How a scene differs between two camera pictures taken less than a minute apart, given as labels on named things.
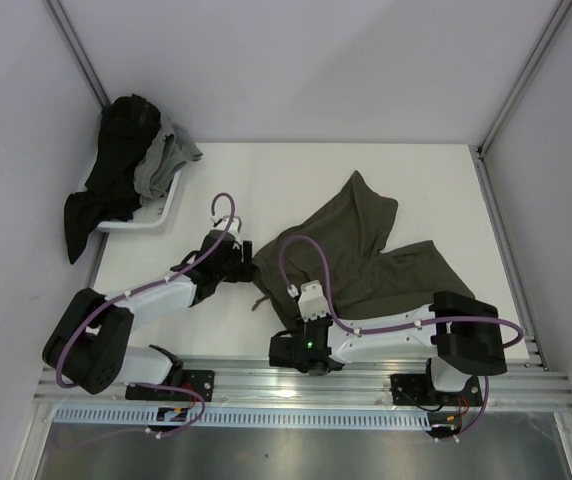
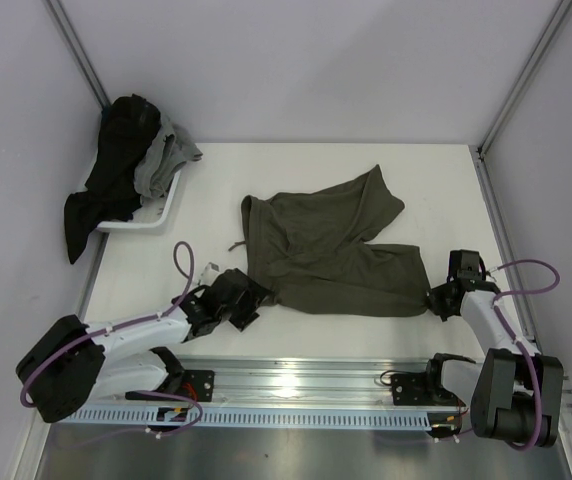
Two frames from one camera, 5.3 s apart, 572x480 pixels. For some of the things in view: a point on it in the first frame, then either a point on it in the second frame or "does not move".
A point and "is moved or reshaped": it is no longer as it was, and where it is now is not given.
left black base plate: [200, 381] does not move
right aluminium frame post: [563, 8] does not move
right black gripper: [302, 325] -> [434, 303]
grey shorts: [172, 149] does not move
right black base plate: [418, 390] does not move
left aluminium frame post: [79, 53] does not move
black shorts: [127, 124] does not move
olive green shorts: [362, 275] is moved or reshaped
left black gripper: [243, 270] -> [252, 298]
